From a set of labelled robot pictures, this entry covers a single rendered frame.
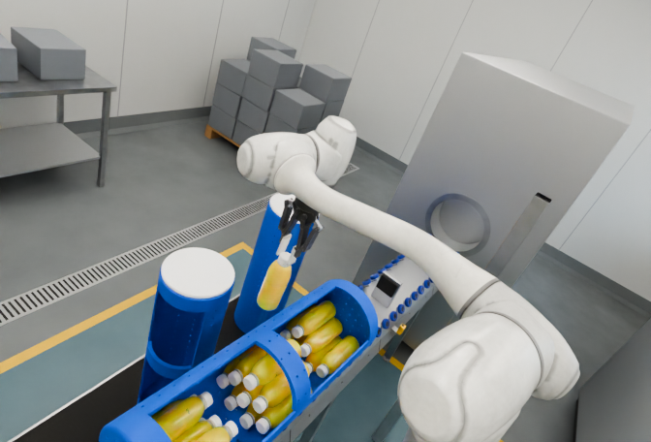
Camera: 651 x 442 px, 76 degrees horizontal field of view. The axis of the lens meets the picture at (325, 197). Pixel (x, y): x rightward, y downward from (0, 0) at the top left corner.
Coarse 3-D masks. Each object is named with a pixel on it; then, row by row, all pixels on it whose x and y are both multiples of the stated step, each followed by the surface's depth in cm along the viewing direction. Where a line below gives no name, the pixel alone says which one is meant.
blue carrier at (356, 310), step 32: (320, 288) 153; (352, 288) 152; (288, 320) 132; (352, 320) 158; (224, 352) 117; (288, 352) 120; (192, 384) 104; (320, 384) 140; (128, 416) 95; (224, 416) 126; (288, 416) 115
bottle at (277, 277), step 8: (272, 264) 121; (280, 264) 119; (272, 272) 119; (280, 272) 119; (288, 272) 120; (264, 280) 123; (272, 280) 120; (280, 280) 120; (288, 280) 122; (264, 288) 123; (272, 288) 121; (280, 288) 122; (264, 296) 124; (272, 296) 123; (280, 296) 124; (264, 304) 125; (272, 304) 125
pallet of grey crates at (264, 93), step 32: (224, 64) 449; (256, 64) 426; (288, 64) 419; (320, 64) 462; (224, 96) 461; (256, 96) 436; (288, 96) 416; (320, 96) 442; (224, 128) 474; (256, 128) 449; (288, 128) 426
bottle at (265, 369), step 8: (296, 344) 129; (264, 360) 121; (272, 360) 121; (256, 368) 118; (264, 368) 118; (272, 368) 119; (280, 368) 122; (256, 376) 117; (264, 376) 117; (272, 376) 119; (264, 384) 119
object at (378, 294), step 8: (384, 272) 193; (384, 280) 192; (392, 280) 191; (376, 288) 197; (384, 288) 192; (392, 288) 190; (376, 296) 198; (384, 296) 195; (392, 296) 193; (384, 304) 197
